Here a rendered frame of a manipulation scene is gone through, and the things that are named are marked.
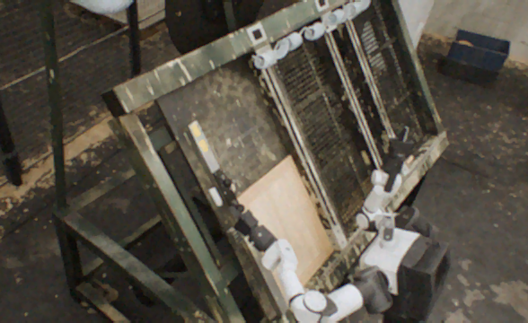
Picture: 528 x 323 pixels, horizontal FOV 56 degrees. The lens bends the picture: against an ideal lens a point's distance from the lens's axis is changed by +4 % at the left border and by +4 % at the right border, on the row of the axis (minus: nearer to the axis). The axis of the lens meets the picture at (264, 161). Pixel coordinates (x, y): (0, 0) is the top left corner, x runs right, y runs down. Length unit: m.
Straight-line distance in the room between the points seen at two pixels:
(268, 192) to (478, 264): 2.30
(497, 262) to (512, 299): 0.32
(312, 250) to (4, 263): 2.13
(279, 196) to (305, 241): 0.28
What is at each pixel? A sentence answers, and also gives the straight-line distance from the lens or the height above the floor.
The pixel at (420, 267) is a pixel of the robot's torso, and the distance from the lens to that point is 1.97.
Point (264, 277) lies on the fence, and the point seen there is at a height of 1.06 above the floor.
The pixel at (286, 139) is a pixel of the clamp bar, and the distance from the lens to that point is 2.33.
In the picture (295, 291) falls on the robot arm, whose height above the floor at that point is 1.38.
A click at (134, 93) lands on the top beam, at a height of 1.83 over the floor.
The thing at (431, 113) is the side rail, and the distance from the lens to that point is 3.55.
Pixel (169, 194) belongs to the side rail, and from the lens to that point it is 1.86.
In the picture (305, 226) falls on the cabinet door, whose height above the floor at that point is 1.06.
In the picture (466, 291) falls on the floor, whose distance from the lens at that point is 3.93.
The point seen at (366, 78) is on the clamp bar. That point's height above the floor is 1.43.
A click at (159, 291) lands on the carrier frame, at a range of 2.45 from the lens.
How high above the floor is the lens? 2.83
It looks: 41 degrees down
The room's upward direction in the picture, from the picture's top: 9 degrees clockwise
